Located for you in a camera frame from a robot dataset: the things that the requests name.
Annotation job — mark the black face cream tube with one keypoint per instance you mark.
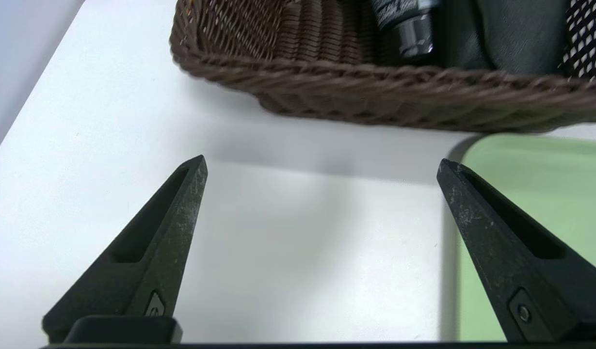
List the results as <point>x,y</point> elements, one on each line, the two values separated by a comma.
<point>407,24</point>

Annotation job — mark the dark brown wicker basket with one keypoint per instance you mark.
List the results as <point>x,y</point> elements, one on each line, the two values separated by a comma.
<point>327,92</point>

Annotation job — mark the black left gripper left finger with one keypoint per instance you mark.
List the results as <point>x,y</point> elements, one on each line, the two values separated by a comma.
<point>152,252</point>

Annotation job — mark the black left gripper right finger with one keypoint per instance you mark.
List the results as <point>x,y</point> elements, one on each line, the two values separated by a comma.
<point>501,252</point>

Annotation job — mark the light green plastic tray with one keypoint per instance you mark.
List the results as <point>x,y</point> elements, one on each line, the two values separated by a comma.
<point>545,194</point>

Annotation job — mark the black leather glasses case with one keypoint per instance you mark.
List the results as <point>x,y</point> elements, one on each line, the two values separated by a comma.
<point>511,34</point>

